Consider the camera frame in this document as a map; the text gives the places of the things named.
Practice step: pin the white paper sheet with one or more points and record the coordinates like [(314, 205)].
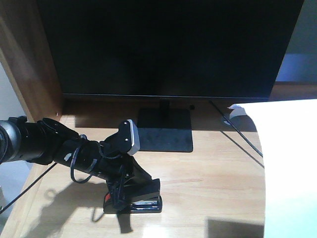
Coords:
[(288, 135)]

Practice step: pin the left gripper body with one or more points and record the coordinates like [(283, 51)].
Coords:
[(87, 158)]

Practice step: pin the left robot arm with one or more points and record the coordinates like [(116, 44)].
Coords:
[(48, 141)]

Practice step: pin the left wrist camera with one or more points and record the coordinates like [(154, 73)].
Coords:
[(128, 137)]

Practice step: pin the black computer monitor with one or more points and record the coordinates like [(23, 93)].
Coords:
[(168, 48)]

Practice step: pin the wooden desk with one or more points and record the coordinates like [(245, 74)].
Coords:
[(218, 184)]

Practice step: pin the black monitor stand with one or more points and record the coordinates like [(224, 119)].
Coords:
[(165, 129)]

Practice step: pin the black stapler with orange tab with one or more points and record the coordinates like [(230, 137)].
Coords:
[(132, 190)]

